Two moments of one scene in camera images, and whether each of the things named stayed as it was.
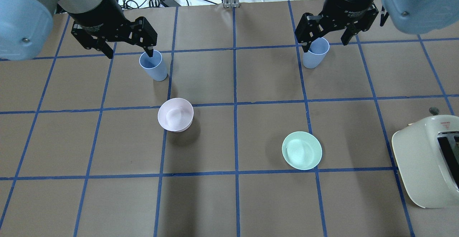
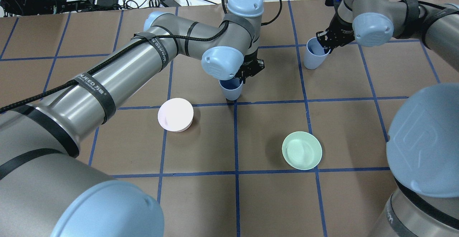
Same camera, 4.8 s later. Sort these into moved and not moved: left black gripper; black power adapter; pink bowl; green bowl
Moved: left black gripper
Not moved: green bowl; pink bowl; black power adapter
